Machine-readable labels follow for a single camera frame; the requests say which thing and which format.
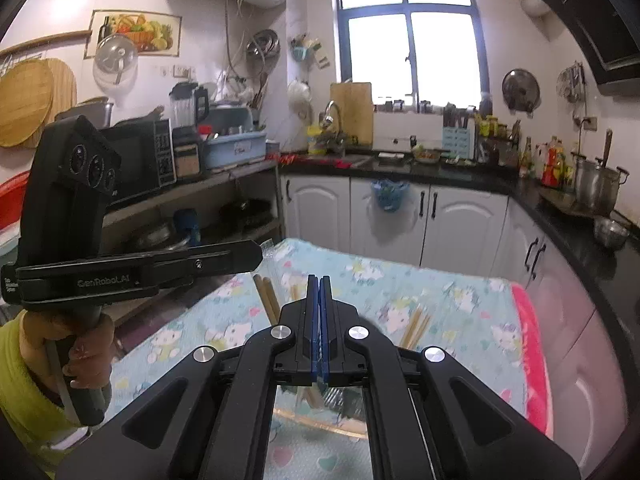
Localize spice jar rack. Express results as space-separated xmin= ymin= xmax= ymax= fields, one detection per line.
xmin=475 ymin=115 xmax=521 ymax=166

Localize large steel stock pot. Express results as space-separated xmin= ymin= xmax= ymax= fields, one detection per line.
xmin=572 ymin=155 xmax=628 ymax=216

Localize blue plastic bag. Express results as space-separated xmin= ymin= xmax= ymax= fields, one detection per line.
xmin=370 ymin=177 xmax=411 ymax=212

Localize red plastic basin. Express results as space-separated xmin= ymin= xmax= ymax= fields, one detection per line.
xmin=0 ymin=170 xmax=31 ymax=241

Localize steel faucet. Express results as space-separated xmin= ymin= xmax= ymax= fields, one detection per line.
xmin=320 ymin=100 xmax=347 ymax=156

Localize person's left hand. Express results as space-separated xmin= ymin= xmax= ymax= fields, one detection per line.
xmin=22 ymin=310 xmax=117 ymax=402

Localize cartoon cat printed blue cloth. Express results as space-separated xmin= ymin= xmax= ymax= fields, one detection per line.
xmin=107 ymin=237 xmax=531 ymax=480

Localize wooden cutting board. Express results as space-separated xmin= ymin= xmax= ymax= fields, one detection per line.
xmin=330 ymin=81 xmax=374 ymax=151

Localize chopstick pair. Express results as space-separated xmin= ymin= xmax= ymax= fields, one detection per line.
xmin=252 ymin=240 xmax=328 ymax=408

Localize black kitchen countertop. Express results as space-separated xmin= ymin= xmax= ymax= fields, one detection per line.
xmin=277 ymin=152 xmax=640 ymax=331

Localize hanging kitchen utensils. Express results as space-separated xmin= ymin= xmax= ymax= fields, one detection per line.
xmin=557 ymin=62 xmax=588 ymax=103

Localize blue framed window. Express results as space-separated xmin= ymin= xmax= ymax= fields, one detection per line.
xmin=332 ymin=0 xmax=488 ymax=106

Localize black range hood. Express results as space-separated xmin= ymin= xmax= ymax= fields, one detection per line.
xmin=531 ymin=0 xmax=640 ymax=85

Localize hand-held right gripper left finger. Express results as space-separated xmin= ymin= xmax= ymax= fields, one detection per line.
xmin=55 ymin=274 xmax=321 ymax=480

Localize black wok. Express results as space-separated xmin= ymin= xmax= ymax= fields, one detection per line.
xmin=220 ymin=199 xmax=273 ymax=231

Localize bunch of chopsticks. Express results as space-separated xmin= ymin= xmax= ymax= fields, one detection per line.
xmin=274 ymin=307 xmax=433 ymax=441

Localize dark hanging pot lid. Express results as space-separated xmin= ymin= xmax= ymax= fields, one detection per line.
xmin=501 ymin=68 xmax=541 ymax=113

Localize light blue knife block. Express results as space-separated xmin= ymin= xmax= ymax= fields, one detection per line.
xmin=441 ymin=104 xmax=477 ymax=160

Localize steel cooking pot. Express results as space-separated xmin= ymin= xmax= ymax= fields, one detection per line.
xmin=132 ymin=220 xmax=176 ymax=251

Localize orange cooking oil bottle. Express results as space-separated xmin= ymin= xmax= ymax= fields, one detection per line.
xmin=540 ymin=135 xmax=566 ymax=188

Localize steel bowl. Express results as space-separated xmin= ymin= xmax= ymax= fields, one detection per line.
xmin=594 ymin=217 xmax=630 ymax=250

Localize hanging steel basin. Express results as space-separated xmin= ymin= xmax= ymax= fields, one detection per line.
xmin=247 ymin=30 xmax=281 ymax=63

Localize black microwave oven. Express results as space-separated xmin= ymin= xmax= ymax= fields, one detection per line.
xmin=100 ymin=119 xmax=177 ymax=206

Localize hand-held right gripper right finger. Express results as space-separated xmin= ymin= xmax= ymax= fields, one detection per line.
xmin=320 ymin=274 xmax=583 ymax=480

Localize blue wall caddy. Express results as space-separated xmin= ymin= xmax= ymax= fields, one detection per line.
xmin=291 ymin=34 xmax=331 ymax=68

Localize round wooden board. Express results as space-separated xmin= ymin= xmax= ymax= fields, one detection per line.
xmin=47 ymin=57 xmax=78 ymax=123
xmin=0 ymin=58 xmax=55 ymax=148

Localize light blue dish drainer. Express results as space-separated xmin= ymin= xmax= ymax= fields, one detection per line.
xmin=202 ymin=105 xmax=268 ymax=170

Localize glass pot lid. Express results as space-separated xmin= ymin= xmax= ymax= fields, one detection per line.
xmin=94 ymin=35 xmax=138 ymax=86

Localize blender with black base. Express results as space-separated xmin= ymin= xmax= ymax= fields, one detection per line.
xmin=169 ymin=81 xmax=210 ymax=181

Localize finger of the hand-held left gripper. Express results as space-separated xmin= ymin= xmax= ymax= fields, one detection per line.
xmin=150 ymin=239 xmax=265 ymax=289

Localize white kitchen cabinets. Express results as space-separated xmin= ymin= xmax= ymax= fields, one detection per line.
xmin=279 ymin=175 xmax=640 ymax=461

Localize fruit wall picture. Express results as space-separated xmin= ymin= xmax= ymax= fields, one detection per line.
xmin=85 ymin=9 xmax=182 ymax=58

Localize grey metal tub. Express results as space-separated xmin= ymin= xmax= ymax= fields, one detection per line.
xmin=70 ymin=97 xmax=115 ymax=128

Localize white plastic bag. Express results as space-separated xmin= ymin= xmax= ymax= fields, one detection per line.
xmin=287 ymin=80 xmax=313 ymax=116

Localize yellow container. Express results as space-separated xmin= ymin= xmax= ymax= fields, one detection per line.
xmin=306 ymin=126 xmax=327 ymax=156

